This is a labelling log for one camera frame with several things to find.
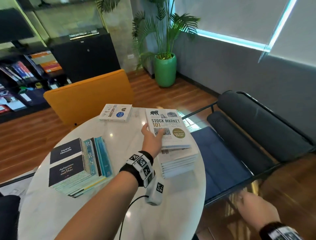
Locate person's right hand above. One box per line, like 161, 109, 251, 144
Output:
237, 192, 282, 232

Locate person's left hand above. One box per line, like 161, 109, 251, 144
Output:
141, 123, 165, 159

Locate white book with gold circle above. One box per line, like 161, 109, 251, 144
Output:
145, 108, 192, 150

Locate group of white 101 books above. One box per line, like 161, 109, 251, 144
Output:
158, 144, 199, 179

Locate white book with body sketches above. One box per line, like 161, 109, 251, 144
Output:
99, 104, 133, 122

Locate teal hardcover book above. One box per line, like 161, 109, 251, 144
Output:
74, 136, 114, 198

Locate black book with barcode print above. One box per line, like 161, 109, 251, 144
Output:
68, 138, 103, 196

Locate light blue paperback book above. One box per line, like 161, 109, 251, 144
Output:
64, 139, 99, 195

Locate group of small black books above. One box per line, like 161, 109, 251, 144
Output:
48, 138, 93, 196

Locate row of shelved books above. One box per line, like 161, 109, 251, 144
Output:
0, 60, 35, 82

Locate black marker-tagged wristband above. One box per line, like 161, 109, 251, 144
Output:
119, 151, 155, 188
259, 222, 303, 240

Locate green plant pot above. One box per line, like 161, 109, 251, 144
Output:
154, 53, 177, 88

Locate black roll-cushion lounge chair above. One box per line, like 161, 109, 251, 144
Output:
181, 91, 316, 207
0, 170, 38, 240

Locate orange upholstered chair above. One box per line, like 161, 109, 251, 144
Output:
43, 69, 135, 127

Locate black cabinet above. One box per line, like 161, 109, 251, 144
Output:
49, 32, 121, 83

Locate white marble table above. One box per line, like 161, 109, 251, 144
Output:
17, 107, 207, 240

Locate green palm plant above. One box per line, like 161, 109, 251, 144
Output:
132, 0, 200, 72

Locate silver plaque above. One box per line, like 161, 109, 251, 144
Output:
68, 30, 100, 41

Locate orange striped boxes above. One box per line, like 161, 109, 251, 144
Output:
29, 50, 62, 74

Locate black bookshelf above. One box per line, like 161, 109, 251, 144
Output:
0, 48, 72, 124

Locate grey patterned rug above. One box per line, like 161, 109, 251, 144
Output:
0, 168, 38, 198

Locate pale roller blind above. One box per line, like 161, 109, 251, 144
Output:
174, 0, 291, 45

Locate white marker-tagged wrist camera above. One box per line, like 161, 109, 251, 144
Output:
145, 176, 165, 206

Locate black camera cable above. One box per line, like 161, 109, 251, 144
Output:
118, 195, 148, 240

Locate black wall television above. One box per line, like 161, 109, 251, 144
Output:
0, 7, 35, 47

